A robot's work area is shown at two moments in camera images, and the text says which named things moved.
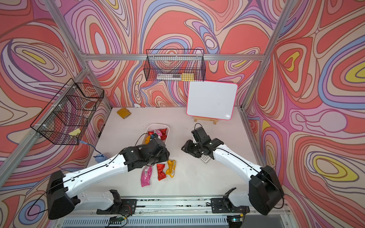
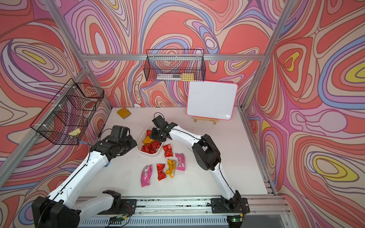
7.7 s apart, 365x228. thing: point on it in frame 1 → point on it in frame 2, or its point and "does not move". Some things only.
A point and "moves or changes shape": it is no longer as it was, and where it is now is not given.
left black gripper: [165, 155] → [132, 142]
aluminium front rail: [173, 213] does not move
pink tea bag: [158, 132] moves or changes shape
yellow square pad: [123, 112] does not move
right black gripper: [187, 148] → [153, 135]
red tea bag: [161, 174] does not move
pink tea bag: [146, 175] does not move
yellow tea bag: [171, 165] does not move
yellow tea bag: [148, 139] does not move
